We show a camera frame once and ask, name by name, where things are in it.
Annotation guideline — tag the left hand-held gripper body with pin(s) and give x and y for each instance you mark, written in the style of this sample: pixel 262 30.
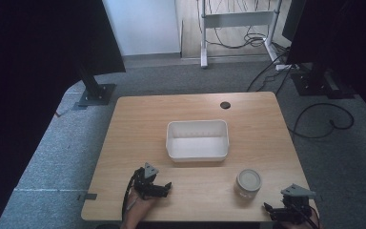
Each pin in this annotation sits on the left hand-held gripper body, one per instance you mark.
pixel 143 184

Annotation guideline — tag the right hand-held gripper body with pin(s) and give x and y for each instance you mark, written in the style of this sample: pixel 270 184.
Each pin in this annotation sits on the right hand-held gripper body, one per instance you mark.
pixel 297 203

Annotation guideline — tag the person's right hand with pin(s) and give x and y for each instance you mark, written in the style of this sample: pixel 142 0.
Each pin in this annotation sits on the person's right hand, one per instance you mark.
pixel 301 225

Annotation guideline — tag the white plastic bin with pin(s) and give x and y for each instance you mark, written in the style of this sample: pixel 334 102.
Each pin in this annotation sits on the white plastic bin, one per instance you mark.
pixel 197 149

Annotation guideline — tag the black metal stand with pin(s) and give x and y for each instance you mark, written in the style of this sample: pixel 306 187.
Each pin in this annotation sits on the black metal stand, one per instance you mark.
pixel 317 82
pixel 92 89

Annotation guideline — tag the white power strip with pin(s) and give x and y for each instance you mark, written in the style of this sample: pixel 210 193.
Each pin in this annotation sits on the white power strip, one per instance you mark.
pixel 282 67

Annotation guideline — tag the black curtain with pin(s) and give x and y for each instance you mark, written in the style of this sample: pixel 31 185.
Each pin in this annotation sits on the black curtain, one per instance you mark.
pixel 346 38
pixel 28 63

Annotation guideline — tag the grey table edge bracket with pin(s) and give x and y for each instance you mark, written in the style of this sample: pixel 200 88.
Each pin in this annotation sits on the grey table edge bracket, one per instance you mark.
pixel 87 197

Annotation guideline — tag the white metal desk frame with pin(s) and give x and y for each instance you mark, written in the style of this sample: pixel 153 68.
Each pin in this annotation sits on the white metal desk frame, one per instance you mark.
pixel 238 18

